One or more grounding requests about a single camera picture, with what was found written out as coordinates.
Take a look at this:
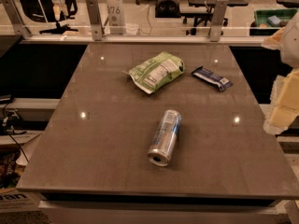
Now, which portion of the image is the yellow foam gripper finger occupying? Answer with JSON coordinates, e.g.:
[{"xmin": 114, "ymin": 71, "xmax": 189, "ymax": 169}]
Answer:
[
  {"xmin": 262, "ymin": 28, "xmax": 285, "ymax": 50},
  {"xmin": 263, "ymin": 68, "xmax": 299, "ymax": 134}
]

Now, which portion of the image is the silver blue redbull can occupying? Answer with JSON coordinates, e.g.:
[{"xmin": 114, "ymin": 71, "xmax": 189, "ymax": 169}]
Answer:
[{"xmin": 148, "ymin": 110, "xmax": 181, "ymax": 167}]

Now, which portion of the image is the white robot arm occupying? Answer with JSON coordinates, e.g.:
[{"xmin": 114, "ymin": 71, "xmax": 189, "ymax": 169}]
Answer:
[{"xmin": 262, "ymin": 12, "xmax": 299, "ymax": 134}]

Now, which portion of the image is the green plastic bin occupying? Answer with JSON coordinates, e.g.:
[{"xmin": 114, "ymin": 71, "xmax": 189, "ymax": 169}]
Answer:
[{"xmin": 249, "ymin": 8, "xmax": 298, "ymax": 35}]

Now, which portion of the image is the blue snack bar wrapper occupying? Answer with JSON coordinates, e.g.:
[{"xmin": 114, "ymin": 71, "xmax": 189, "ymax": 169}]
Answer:
[{"xmin": 192, "ymin": 66, "xmax": 233, "ymax": 91}]

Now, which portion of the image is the black desk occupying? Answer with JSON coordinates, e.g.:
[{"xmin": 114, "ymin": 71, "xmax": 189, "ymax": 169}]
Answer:
[{"xmin": 183, "ymin": 0, "xmax": 249, "ymax": 35}]

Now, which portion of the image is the green chip bag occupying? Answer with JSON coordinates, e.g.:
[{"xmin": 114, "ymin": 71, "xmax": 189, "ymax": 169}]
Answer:
[{"xmin": 127, "ymin": 51, "xmax": 185, "ymax": 94}]

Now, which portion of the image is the white numbered pillar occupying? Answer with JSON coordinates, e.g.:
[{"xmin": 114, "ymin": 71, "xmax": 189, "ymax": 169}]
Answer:
[{"xmin": 106, "ymin": 0, "xmax": 126, "ymax": 35}]

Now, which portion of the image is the colourful snack bag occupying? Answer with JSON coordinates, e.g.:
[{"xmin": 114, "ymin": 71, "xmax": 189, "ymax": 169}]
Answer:
[{"xmin": 0, "ymin": 151, "xmax": 20, "ymax": 189}]

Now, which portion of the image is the cardboard box with print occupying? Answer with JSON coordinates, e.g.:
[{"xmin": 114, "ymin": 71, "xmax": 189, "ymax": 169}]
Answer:
[{"xmin": 0, "ymin": 189, "xmax": 39, "ymax": 213}]

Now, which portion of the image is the right metal bracket post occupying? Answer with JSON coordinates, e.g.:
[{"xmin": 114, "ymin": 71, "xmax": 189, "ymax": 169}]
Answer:
[{"xmin": 209, "ymin": 0, "xmax": 228, "ymax": 42}]

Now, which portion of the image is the metal bracket post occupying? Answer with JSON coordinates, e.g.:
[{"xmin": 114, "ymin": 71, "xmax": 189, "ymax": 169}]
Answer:
[
  {"xmin": 86, "ymin": 0, "xmax": 104, "ymax": 41},
  {"xmin": 0, "ymin": 0, "xmax": 31, "ymax": 39},
  {"xmin": 209, "ymin": 0, "xmax": 228, "ymax": 42}
]

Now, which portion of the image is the black camera device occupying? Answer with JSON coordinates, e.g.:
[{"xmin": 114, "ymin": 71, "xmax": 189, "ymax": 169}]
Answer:
[{"xmin": 155, "ymin": 0, "xmax": 180, "ymax": 18}]

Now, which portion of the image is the middle metal bracket post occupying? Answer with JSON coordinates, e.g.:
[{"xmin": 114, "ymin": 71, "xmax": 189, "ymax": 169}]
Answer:
[{"xmin": 86, "ymin": 0, "xmax": 104, "ymax": 41}]

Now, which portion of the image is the left metal bracket post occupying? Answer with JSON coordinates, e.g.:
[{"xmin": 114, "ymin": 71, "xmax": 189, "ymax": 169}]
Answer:
[{"xmin": 0, "ymin": 0, "xmax": 31, "ymax": 39}]

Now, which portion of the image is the black cable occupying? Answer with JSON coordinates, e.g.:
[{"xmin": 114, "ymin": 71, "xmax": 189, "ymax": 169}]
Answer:
[{"xmin": 1, "ymin": 101, "xmax": 31, "ymax": 163}]

